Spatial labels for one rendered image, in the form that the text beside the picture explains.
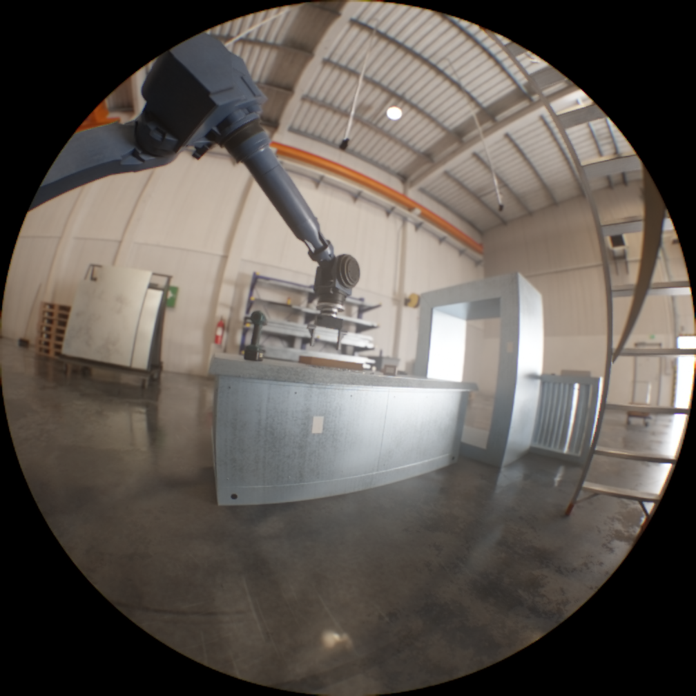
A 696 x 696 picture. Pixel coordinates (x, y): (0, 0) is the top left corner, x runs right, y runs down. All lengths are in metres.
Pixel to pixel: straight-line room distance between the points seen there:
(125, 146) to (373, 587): 1.63
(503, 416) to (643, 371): 8.08
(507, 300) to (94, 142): 2.55
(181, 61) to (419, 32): 6.95
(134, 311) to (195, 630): 3.51
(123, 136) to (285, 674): 1.54
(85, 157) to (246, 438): 1.22
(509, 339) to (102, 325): 4.54
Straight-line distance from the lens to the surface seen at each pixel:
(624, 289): 1.07
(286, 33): 7.87
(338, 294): 1.17
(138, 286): 3.88
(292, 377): 0.97
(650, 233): 0.21
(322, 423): 1.14
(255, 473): 1.13
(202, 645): 0.76
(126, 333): 3.69
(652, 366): 9.79
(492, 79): 8.25
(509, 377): 2.03
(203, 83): 0.82
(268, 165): 1.03
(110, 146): 1.05
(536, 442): 2.81
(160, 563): 0.94
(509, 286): 2.18
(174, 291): 5.87
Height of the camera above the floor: 0.69
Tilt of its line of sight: 4 degrees up
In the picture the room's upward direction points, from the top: 7 degrees clockwise
